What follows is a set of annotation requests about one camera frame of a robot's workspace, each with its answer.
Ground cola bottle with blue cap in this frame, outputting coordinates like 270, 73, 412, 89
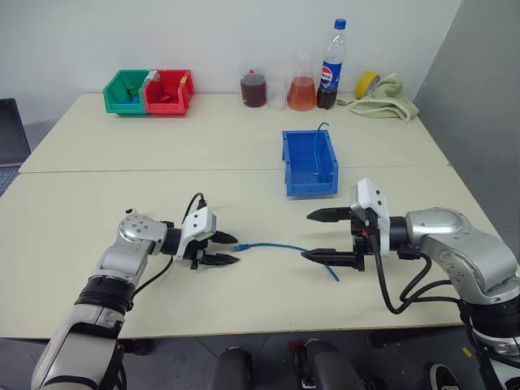
315, 18, 349, 111

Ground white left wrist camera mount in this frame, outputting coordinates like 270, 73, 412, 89
173, 206, 219, 261

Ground dark laptop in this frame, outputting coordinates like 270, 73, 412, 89
0, 97, 33, 197

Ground dark rounded shape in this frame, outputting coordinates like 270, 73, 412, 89
292, 338, 367, 390
210, 346, 255, 390

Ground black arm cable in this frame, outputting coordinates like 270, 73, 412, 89
372, 239, 465, 315
132, 192, 210, 296

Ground light green towel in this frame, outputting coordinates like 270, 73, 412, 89
348, 73, 421, 123

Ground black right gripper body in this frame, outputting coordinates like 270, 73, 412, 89
349, 204, 382, 273

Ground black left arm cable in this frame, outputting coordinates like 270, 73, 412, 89
132, 192, 210, 296

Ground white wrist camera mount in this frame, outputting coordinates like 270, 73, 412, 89
349, 177, 392, 258
173, 206, 219, 261

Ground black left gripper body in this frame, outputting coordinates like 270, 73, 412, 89
183, 233, 218, 272

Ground blue network cable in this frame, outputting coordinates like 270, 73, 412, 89
230, 241, 342, 284

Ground yellow tape roll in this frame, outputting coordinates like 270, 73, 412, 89
354, 71, 382, 100

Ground thin light blue cable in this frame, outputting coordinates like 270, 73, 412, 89
312, 120, 332, 180

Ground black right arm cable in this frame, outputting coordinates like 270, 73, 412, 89
372, 239, 465, 315

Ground jar with dark red liquid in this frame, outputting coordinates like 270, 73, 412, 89
240, 68, 269, 109

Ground red plastic bin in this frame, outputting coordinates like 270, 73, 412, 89
142, 69, 196, 117

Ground empty clear glass beaker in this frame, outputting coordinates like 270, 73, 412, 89
266, 80, 288, 112

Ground blue plastic bin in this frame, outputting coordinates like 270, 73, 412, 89
281, 129, 340, 198

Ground flask with orange liquid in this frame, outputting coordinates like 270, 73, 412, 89
286, 52, 319, 112

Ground green plastic bin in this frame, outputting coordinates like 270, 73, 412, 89
102, 69, 151, 116

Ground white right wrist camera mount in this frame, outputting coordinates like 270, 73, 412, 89
349, 177, 392, 258

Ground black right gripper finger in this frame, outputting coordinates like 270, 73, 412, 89
305, 206, 353, 224
301, 248, 358, 270

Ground black and white shoe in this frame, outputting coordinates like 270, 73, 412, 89
429, 362, 462, 390

